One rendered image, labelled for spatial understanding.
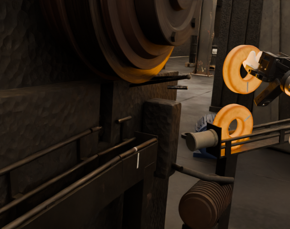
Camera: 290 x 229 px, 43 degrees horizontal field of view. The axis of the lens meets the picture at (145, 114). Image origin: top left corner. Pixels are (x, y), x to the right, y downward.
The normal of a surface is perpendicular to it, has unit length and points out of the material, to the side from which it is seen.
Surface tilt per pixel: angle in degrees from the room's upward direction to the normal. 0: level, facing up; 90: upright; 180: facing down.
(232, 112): 90
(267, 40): 90
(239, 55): 88
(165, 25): 90
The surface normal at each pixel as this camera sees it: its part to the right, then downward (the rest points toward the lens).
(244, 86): 0.47, 0.18
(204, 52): -0.46, 0.16
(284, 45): -0.66, 0.11
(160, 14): 0.89, 0.16
